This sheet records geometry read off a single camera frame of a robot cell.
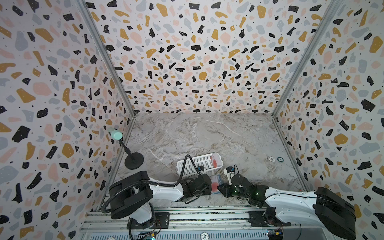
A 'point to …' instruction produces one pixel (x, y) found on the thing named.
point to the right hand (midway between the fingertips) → (217, 187)
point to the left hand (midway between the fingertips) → (216, 186)
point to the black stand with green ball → (133, 161)
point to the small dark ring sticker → (280, 159)
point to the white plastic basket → (211, 163)
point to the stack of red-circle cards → (216, 160)
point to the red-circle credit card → (214, 183)
